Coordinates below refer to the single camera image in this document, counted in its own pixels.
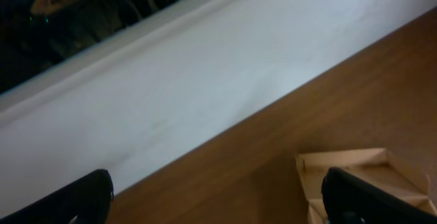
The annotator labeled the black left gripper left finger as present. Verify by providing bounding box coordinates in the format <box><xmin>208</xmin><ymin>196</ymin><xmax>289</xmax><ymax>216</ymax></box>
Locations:
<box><xmin>1</xmin><ymin>169</ymin><xmax>114</xmax><ymax>224</ymax></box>

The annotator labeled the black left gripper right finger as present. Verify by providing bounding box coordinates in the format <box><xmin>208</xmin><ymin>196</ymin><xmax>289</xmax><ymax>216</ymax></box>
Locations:
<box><xmin>322</xmin><ymin>167</ymin><xmax>436</xmax><ymax>224</ymax></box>

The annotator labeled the cardboard box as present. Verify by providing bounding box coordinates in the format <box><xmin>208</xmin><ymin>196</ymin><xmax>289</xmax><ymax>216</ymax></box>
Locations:
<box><xmin>296</xmin><ymin>148</ymin><xmax>436</xmax><ymax>224</ymax></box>

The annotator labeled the dark window pane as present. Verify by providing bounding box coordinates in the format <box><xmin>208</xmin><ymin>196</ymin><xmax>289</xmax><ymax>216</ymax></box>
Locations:
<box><xmin>1</xmin><ymin>0</ymin><xmax>178</xmax><ymax>93</ymax></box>

